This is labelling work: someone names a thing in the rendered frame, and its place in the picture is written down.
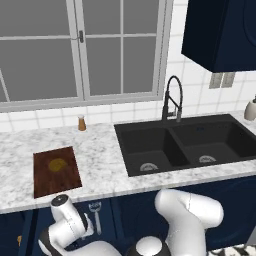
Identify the white-framed window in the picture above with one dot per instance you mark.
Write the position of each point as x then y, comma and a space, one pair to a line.
78, 66

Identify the silver peeler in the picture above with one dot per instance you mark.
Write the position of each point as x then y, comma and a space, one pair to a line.
97, 221

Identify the black spring tap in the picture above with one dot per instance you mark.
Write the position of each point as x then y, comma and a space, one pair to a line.
165, 110

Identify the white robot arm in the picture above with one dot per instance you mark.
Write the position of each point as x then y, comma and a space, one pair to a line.
186, 213

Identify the black double sink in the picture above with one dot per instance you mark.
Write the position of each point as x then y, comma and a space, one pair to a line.
153, 146

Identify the yellow-green avocado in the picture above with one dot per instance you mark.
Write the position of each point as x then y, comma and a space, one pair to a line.
57, 165

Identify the navy base cupboard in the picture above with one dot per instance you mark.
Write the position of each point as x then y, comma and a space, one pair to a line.
236, 203

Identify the beige soap dispenser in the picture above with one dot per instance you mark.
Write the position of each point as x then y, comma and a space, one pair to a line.
250, 111

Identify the dark brown wooden cutting board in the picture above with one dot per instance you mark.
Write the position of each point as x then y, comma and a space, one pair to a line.
56, 180

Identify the grey wall socket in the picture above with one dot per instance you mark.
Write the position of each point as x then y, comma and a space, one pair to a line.
215, 80
228, 80

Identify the grey window latch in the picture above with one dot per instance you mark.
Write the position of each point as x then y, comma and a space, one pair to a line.
81, 36

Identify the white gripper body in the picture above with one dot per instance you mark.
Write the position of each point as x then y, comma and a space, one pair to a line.
88, 227

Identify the navy wall cupboard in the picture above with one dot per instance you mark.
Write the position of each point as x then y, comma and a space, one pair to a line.
220, 33

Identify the brown spice shaker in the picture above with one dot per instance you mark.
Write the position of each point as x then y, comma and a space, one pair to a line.
82, 124

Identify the navy open drawer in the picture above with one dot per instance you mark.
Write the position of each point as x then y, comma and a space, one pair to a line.
106, 220

